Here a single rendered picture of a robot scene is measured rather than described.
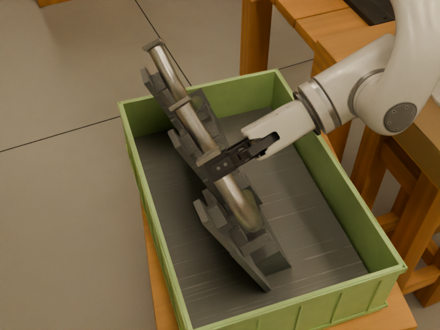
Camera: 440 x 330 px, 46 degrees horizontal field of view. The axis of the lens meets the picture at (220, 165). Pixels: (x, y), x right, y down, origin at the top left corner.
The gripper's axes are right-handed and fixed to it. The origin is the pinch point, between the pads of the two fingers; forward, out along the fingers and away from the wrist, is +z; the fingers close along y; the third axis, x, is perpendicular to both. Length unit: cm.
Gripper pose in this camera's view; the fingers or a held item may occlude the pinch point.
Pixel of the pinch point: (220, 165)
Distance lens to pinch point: 79.0
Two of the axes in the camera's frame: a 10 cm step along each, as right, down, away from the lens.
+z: -8.6, 5.1, 0.9
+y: -0.2, 1.4, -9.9
